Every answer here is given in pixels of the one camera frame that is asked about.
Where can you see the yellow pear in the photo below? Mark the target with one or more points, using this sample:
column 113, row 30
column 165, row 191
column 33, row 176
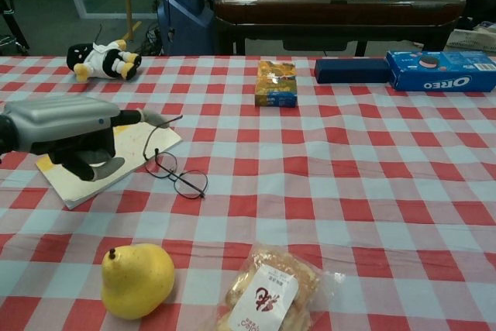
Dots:
column 135, row 280

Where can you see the red white checked tablecloth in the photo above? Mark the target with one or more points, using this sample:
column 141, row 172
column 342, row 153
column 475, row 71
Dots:
column 329, row 176

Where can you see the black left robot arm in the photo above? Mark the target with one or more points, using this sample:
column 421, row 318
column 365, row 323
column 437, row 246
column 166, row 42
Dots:
column 7, row 137

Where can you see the white plastic basket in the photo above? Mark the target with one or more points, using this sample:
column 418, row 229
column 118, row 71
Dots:
column 472, row 39

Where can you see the black bag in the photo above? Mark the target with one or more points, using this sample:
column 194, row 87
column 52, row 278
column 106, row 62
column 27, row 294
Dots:
column 480, row 5

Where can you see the dark wooden mahjong table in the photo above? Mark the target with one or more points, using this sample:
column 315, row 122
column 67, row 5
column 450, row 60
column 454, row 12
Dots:
column 333, row 1

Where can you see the blue machine stand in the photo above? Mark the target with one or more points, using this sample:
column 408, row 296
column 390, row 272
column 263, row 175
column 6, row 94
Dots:
column 186, row 13

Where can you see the long dark blue box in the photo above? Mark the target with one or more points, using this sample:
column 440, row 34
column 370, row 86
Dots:
column 350, row 70

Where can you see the bread in clear plastic bag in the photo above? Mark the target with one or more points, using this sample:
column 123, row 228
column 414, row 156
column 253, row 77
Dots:
column 267, row 292

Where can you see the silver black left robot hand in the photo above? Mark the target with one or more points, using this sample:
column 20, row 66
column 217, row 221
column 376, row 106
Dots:
column 62, row 121

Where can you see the small orange and blue box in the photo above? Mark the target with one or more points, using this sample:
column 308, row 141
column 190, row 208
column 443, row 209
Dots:
column 276, row 83

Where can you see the black white penguin plush toy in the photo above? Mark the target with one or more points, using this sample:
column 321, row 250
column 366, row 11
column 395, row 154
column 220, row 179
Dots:
column 101, row 63

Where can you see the light wooden pole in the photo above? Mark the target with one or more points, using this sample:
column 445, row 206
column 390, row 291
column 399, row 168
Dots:
column 127, row 1

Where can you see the yellow and white notepad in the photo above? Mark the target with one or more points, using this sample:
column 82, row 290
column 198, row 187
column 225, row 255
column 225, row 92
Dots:
column 131, row 143

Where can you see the blue Oreo cookie box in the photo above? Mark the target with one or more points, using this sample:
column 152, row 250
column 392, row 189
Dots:
column 441, row 71

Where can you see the black wire eyeglasses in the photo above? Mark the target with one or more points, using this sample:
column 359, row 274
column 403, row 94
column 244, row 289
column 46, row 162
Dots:
column 191, row 183

